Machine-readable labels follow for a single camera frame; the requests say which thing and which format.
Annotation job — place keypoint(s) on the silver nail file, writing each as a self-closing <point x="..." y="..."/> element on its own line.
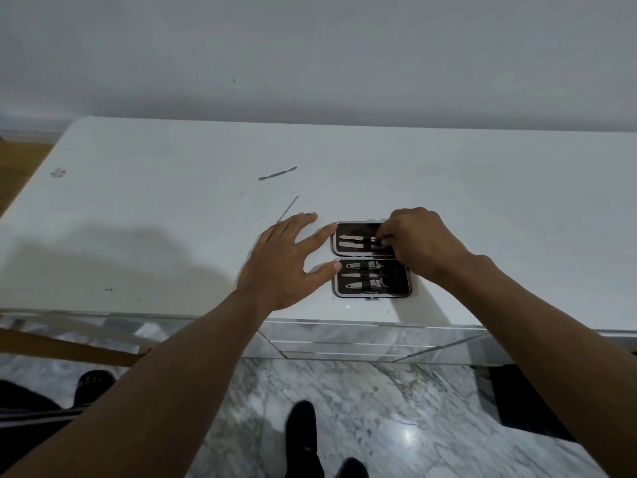
<point x="359" y="275"/>

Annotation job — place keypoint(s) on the person's right fingers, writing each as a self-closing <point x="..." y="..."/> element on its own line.
<point x="389" y="234"/>

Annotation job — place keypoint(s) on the mirrored table front panel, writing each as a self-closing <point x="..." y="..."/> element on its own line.
<point x="348" y="341"/>

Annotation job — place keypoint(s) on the small silver nail clipper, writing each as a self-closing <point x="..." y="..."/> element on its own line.
<point x="366" y="265"/>

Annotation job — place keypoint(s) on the person's left hand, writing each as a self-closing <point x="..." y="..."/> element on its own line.
<point x="276" y="273"/>

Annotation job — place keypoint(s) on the slim silver manicure tool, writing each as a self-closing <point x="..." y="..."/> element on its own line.
<point x="354" y="245"/>
<point x="356" y="238"/>

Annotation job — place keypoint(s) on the black manicure kit case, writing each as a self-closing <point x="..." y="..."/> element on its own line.
<point x="361" y="253"/>

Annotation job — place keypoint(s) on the person's left middle finger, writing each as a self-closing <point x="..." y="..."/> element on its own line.
<point x="298" y="224"/>

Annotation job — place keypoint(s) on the black slipper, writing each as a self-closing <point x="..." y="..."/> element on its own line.
<point x="94" y="388"/>

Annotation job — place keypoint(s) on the person's left forearm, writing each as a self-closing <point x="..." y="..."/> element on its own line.
<point x="149" y="393"/>

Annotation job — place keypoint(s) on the black striped fabric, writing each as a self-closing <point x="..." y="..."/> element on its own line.
<point x="25" y="428"/>

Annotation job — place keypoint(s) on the person's left thumb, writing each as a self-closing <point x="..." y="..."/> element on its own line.
<point x="323" y="271"/>

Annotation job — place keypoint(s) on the black shoe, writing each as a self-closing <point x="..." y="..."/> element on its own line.
<point x="302" y="438"/>
<point x="351" y="468"/>

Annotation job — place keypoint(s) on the silver cuticle pusher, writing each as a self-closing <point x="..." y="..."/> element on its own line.
<point x="277" y="173"/>

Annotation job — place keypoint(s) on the person's right forearm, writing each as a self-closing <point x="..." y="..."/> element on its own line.
<point x="547" y="353"/>

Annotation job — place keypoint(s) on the brown wooden bar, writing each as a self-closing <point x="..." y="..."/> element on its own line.
<point x="64" y="348"/>

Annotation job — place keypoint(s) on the thin silver needle tool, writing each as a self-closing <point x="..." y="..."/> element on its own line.
<point x="288" y="208"/>

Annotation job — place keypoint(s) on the large silver nail clipper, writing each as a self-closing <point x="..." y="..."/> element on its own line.
<point x="366" y="284"/>

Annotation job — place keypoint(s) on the person's right hand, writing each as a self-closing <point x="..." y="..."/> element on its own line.
<point x="423" y="243"/>

